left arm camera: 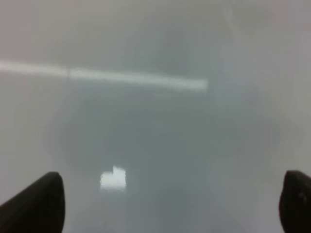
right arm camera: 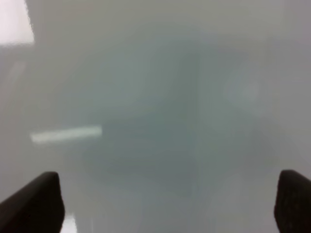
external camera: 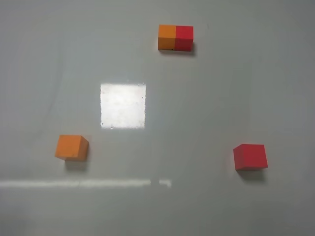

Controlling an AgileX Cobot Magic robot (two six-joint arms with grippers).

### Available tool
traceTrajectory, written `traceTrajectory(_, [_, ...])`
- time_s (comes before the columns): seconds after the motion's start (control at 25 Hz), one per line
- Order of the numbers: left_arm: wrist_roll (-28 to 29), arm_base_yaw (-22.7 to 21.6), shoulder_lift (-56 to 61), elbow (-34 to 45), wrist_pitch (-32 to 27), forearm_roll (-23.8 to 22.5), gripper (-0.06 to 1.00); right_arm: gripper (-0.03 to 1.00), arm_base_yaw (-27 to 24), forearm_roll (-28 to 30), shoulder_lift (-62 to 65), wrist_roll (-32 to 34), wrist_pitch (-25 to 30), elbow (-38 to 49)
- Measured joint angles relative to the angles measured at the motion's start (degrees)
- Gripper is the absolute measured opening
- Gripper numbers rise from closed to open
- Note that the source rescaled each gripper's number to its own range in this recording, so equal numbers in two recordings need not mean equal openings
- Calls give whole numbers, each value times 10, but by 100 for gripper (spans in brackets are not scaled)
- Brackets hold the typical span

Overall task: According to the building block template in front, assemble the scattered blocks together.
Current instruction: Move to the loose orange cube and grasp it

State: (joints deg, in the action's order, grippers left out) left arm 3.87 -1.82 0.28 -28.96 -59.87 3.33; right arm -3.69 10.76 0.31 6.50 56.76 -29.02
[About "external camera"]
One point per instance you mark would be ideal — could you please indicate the orange cube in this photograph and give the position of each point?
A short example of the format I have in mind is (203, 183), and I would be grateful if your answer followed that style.
(72, 148)

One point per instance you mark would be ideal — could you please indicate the red cube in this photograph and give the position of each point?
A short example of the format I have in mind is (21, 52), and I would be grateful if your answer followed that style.
(250, 157)

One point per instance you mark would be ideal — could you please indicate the orange template block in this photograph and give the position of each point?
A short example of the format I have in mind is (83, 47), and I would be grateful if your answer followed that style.
(166, 37)

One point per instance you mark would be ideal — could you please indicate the red template block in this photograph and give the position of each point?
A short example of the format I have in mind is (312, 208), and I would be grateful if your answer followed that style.
(184, 38)

